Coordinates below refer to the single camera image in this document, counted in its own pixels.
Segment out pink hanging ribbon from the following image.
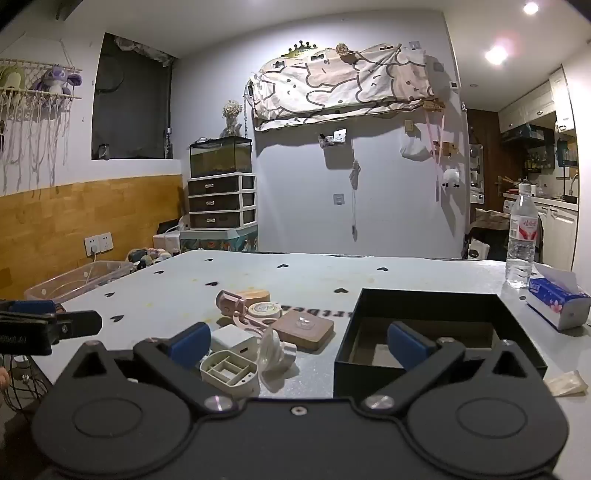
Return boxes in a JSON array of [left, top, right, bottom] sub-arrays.
[[427, 110, 448, 202]]

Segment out brown square box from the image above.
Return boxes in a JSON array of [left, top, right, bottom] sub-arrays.
[[270, 310, 334, 354]]

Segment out white hanging bag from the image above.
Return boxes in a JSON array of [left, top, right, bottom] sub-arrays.
[[399, 124, 433, 162]]

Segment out glass fish tank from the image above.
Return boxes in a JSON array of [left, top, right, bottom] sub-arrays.
[[189, 135, 254, 179]]

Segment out pink plastic gadget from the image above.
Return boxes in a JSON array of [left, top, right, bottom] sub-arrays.
[[215, 290, 273, 343]]

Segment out crumpled clear wrapper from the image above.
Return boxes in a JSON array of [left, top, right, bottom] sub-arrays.
[[544, 369, 585, 398]]

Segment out wooden block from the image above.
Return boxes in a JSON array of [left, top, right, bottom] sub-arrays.
[[233, 288, 271, 305]]

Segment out black cables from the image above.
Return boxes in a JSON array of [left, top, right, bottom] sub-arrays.
[[0, 354, 49, 416]]

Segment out clear plastic storage bin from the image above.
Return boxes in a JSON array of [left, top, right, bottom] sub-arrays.
[[23, 260, 136, 304]]

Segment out clear water bottle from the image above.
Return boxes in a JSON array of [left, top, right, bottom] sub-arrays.
[[505, 184, 541, 289]]

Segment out dried flower vase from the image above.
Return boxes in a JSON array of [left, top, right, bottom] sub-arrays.
[[222, 100, 245, 137]]

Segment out white drawer unit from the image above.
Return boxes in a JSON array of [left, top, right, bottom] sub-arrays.
[[187, 173, 257, 230]]

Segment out blue tissue pack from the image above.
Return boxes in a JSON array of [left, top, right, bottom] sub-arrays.
[[525, 264, 591, 331]]

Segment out white wall outlet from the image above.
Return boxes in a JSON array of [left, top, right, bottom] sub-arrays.
[[84, 232, 114, 255]]

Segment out white round plastic holder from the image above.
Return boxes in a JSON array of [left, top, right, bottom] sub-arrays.
[[257, 329, 299, 387]]

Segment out white kitchen cabinets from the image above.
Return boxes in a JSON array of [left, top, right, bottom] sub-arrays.
[[497, 67, 580, 273]]

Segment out printed cartoon cloth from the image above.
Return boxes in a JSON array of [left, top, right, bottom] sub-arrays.
[[248, 43, 437, 133]]

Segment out teal printed cabinet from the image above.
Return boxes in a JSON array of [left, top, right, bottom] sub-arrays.
[[179, 227, 259, 253]]

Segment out white charger block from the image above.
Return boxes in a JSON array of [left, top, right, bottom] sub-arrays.
[[210, 324, 259, 365]]

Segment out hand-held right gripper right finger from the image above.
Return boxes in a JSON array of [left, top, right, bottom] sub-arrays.
[[362, 322, 546, 412]]

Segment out clear wall shelf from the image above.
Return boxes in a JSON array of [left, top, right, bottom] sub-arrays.
[[318, 128, 348, 149]]

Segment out green plush toy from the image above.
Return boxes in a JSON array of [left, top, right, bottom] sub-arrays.
[[0, 66, 25, 91]]

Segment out hanging cord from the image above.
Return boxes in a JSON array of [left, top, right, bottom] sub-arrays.
[[350, 159, 361, 241]]

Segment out dark window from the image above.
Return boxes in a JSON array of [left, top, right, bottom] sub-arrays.
[[91, 32, 175, 161]]

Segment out macrame wall hanging shelf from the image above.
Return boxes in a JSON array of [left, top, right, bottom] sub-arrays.
[[0, 57, 84, 188]]

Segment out purple plush toy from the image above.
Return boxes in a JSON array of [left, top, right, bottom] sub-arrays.
[[32, 65, 83, 96]]

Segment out tape roll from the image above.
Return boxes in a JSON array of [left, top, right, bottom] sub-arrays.
[[247, 301, 282, 320]]

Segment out black cardboard box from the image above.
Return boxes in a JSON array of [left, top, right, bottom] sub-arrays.
[[334, 288, 548, 399]]

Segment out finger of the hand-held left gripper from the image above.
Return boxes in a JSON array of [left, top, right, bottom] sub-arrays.
[[0, 300, 57, 319], [48, 310, 103, 346]]

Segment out pile of plush toys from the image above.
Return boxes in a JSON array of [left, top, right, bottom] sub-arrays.
[[126, 246, 172, 269]]

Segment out chair with jacket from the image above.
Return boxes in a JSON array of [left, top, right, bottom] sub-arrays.
[[464, 208, 514, 260]]

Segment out white compartment plastic part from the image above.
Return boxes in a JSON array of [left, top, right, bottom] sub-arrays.
[[200, 349, 260, 399]]

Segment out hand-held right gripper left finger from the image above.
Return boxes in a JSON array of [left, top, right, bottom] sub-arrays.
[[55, 322, 241, 412]]

